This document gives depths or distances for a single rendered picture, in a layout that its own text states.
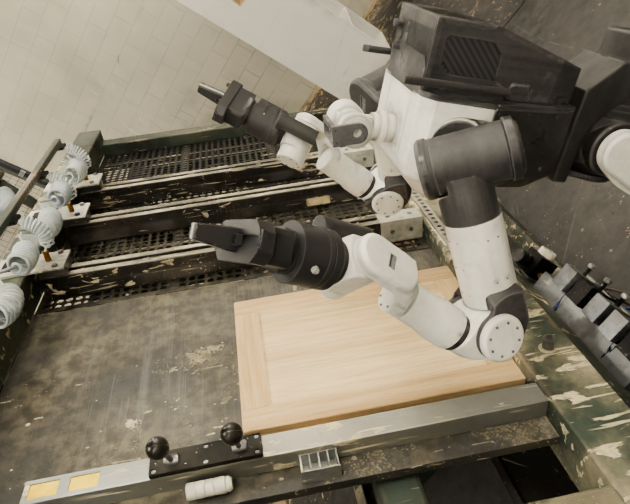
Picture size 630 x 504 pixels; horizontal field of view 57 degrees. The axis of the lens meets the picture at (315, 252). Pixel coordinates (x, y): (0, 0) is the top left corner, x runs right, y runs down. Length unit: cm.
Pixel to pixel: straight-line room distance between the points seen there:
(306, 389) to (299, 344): 14
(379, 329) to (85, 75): 597
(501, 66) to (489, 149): 21
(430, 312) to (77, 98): 645
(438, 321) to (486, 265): 11
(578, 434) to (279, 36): 440
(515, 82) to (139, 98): 612
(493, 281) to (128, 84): 622
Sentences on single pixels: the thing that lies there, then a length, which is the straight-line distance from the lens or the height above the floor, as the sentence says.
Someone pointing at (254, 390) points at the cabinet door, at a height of 132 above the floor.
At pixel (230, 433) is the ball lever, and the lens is 97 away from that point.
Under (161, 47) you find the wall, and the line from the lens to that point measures 670.
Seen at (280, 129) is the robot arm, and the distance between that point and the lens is 133.
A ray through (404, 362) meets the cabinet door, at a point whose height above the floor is 106.
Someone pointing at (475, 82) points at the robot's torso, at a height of 130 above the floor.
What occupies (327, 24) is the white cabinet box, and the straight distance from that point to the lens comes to 509.
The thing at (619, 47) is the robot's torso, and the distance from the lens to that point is 122.
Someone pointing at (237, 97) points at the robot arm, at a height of 156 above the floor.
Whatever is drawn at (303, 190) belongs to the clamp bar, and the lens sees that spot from 191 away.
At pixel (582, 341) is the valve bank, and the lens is 139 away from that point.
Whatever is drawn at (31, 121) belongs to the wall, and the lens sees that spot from 742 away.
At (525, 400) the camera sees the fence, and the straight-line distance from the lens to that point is 116.
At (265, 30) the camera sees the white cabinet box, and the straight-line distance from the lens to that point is 509.
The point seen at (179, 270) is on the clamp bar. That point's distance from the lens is 165.
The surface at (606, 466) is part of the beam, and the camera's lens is 108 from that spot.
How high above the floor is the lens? 178
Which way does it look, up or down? 22 degrees down
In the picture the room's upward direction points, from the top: 65 degrees counter-clockwise
